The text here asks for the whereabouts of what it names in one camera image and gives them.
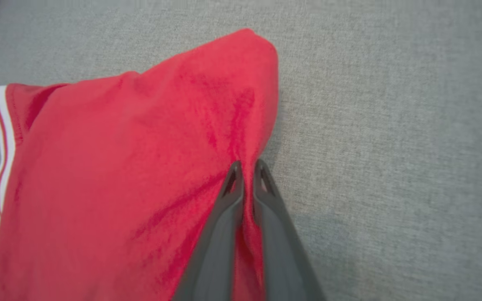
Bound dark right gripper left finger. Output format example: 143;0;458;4
173;161;246;301

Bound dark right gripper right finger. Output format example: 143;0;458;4
252;158;326;301

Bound red and white jersey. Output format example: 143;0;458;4
0;28;279;301

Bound grey fabric sofa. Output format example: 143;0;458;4
0;0;482;301

